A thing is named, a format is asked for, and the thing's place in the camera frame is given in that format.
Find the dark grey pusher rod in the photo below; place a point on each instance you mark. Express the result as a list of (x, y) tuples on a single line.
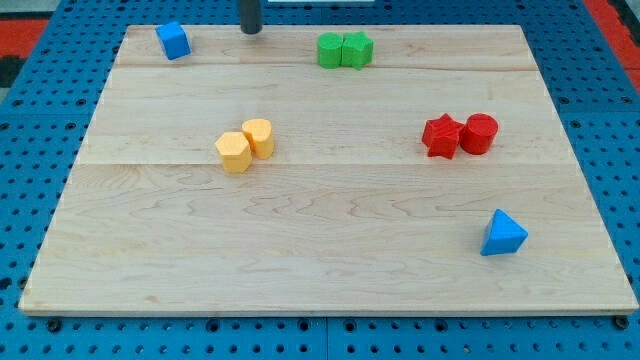
[(250, 16)]

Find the yellow hexagon block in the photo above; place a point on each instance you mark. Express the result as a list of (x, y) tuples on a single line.
[(234, 151)]

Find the light wooden board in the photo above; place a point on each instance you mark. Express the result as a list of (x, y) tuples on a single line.
[(349, 216)]

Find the green cylinder block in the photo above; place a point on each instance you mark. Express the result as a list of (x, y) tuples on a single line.
[(329, 50)]

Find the blue cube block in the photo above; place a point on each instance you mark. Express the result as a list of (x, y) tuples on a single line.
[(173, 40)]

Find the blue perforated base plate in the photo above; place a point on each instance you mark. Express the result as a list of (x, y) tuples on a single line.
[(48, 108)]

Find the yellow heart block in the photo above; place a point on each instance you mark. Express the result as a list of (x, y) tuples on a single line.
[(259, 133)]

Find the green star block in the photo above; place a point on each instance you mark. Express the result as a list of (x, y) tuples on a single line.
[(357, 50)]

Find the blue triangle block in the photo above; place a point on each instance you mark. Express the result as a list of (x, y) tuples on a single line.
[(503, 235)]

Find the red star block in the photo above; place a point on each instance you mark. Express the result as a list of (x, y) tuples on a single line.
[(442, 136)]

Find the red cylinder block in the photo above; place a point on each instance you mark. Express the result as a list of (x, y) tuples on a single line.
[(479, 133)]

